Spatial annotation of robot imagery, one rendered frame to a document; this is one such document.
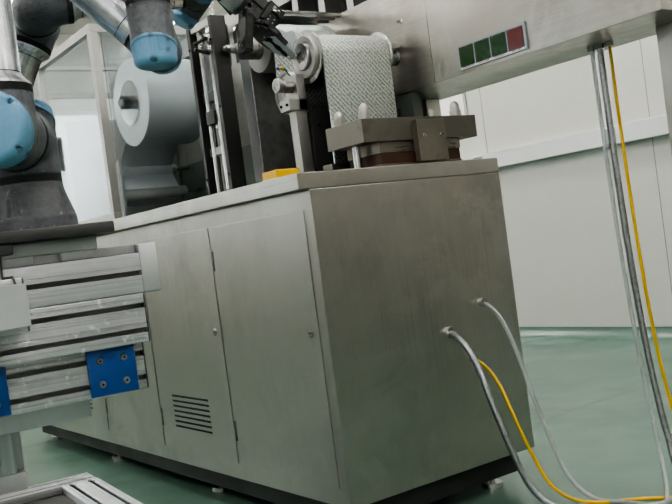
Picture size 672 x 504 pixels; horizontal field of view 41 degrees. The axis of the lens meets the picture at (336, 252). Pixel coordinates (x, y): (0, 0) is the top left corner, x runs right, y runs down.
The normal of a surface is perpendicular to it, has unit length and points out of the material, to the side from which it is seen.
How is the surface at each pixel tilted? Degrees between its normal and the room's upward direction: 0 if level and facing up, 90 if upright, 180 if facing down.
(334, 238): 90
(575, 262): 90
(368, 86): 90
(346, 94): 90
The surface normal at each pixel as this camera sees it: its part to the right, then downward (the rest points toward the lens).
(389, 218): 0.58, -0.07
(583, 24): -0.81, 0.11
